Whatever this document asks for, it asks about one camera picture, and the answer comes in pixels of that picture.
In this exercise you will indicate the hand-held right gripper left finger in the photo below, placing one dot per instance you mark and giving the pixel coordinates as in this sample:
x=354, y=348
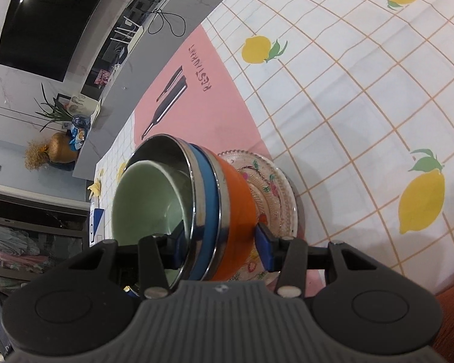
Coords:
x=181, y=242

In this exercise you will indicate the blue steel bowl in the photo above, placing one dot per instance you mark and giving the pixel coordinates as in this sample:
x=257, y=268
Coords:
x=208, y=196

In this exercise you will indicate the white and blue box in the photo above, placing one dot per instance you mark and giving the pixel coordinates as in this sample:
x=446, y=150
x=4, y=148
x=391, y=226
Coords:
x=96, y=227

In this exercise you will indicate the large clear glass plate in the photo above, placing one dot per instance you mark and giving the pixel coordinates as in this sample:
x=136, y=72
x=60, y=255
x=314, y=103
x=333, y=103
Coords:
x=272, y=196

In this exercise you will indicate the white router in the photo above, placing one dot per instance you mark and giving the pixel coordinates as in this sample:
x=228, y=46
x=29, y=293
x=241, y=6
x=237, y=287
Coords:
x=134, y=39

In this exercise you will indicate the dark glass cabinet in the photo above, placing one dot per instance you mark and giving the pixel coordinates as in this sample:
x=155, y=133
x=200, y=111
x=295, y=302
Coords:
x=30, y=234

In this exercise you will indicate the banana peel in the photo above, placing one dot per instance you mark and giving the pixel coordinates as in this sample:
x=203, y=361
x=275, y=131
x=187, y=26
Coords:
x=95, y=189

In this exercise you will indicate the dried flower bunch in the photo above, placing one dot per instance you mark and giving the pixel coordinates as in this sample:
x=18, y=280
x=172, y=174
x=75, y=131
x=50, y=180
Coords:
x=36, y=157

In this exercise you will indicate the white checked lemon tablecloth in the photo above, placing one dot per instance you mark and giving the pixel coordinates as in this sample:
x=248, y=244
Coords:
x=344, y=121

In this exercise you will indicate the green potted plant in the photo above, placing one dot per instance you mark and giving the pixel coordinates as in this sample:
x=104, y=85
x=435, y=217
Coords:
x=56, y=113

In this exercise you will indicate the white tube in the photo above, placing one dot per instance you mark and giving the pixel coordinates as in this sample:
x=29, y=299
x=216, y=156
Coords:
x=93, y=203

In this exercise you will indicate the blue snack bags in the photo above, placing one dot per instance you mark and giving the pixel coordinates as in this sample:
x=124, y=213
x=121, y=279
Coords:
x=77, y=136

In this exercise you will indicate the white picture frame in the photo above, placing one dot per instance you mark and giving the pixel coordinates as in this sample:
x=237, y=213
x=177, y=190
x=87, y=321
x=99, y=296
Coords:
x=79, y=102

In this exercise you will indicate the pink photo card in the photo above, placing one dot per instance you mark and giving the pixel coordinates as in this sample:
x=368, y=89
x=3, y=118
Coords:
x=102, y=78

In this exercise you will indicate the orange steel bowl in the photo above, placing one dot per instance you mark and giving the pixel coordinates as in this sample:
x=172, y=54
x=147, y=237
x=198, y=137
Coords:
x=238, y=204

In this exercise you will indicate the green ceramic bowl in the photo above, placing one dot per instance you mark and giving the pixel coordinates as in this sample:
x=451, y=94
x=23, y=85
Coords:
x=147, y=204

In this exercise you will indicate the blue glass jar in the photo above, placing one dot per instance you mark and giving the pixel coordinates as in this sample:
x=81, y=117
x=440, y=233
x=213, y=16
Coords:
x=80, y=121

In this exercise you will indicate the black television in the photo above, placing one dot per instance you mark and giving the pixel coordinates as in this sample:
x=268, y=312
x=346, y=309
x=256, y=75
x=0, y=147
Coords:
x=53, y=19

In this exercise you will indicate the pink placemat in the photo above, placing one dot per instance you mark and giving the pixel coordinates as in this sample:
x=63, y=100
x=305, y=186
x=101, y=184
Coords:
x=196, y=113

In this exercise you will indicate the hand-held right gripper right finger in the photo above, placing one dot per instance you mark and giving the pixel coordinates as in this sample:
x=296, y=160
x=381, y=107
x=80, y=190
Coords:
x=265, y=245

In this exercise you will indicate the gold vase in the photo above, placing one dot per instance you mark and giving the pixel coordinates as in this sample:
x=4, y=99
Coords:
x=62, y=149

